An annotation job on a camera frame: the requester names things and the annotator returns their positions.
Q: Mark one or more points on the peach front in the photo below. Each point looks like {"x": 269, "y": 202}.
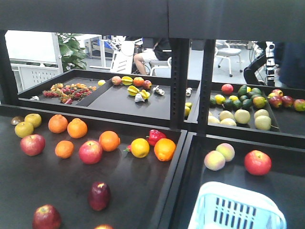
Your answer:
{"x": 214, "y": 160}

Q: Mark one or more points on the orange near tray edge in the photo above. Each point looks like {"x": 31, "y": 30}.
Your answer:
{"x": 164, "y": 149}

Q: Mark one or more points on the knobbed orange right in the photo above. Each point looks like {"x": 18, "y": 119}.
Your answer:
{"x": 77, "y": 128}

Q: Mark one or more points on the yellow orange citrus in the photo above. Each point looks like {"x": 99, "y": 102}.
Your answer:
{"x": 140, "y": 147}

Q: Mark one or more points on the yellow pear upper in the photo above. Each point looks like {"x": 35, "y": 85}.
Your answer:
{"x": 34, "y": 118}

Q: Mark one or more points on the pink red apple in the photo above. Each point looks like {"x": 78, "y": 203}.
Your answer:
{"x": 90, "y": 152}
{"x": 33, "y": 145}

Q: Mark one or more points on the seated person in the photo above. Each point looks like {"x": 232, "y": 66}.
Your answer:
{"x": 156, "y": 53}

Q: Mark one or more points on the dark red apple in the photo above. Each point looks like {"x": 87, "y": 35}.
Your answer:
{"x": 99, "y": 196}

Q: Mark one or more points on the pile of small tomatoes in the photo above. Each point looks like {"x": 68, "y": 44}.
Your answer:
{"x": 69, "y": 93}

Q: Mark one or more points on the brown mushroom cap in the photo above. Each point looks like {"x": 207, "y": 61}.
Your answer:
{"x": 16, "y": 120}

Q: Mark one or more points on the yellow star fruit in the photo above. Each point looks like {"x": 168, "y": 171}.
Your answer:
{"x": 132, "y": 90}

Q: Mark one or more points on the orange beside middle apple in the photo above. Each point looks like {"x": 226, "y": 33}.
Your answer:
{"x": 109, "y": 141}

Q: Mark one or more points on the small orange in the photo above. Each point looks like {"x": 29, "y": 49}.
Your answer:
{"x": 64, "y": 149}

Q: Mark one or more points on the red yellow apple front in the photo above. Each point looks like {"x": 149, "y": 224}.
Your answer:
{"x": 104, "y": 226}

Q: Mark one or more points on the red chili pepper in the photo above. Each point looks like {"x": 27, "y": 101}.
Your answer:
{"x": 128, "y": 149}

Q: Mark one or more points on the yellow lemon front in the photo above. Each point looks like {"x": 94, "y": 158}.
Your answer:
{"x": 186, "y": 111}

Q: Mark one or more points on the yellow pear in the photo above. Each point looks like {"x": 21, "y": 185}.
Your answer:
{"x": 24, "y": 129}
{"x": 34, "y": 118}

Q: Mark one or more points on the pink red apple middle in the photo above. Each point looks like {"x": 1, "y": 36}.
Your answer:
{"x": 90, "y": 152}

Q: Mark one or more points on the red bell pepper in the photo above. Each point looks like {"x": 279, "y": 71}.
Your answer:
{"x": 154, "y": 136}

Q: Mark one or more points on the yellow pear lower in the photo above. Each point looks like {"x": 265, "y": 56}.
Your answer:
{"x": 24, "y": 129}

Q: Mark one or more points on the knobbed orange left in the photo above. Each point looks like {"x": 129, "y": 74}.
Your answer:
{"x": 57, "y": 124}

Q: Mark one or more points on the pink red apple left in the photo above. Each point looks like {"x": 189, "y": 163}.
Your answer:
{"x": 33, "y": 145}

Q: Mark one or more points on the red apple right tray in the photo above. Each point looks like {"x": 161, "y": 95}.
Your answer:
{"x": 257, "y": 163}

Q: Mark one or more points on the green potted plant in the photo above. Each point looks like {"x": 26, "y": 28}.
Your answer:
{"x": 72, "y": 54}

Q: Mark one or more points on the light blue plastic basket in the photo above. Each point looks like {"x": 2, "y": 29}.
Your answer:
{"x": 222, "y": 206}

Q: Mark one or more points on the white garlic bulb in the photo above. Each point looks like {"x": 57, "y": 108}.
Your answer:
{"x": 138, "y": 98}

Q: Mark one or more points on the knobbed orange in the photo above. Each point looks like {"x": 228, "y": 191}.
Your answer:
{"x": 77, "y": 128}
{"x": 57, "y": 124}

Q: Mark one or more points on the white office chair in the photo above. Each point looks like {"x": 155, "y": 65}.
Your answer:
{"x": 225, "y": 52}

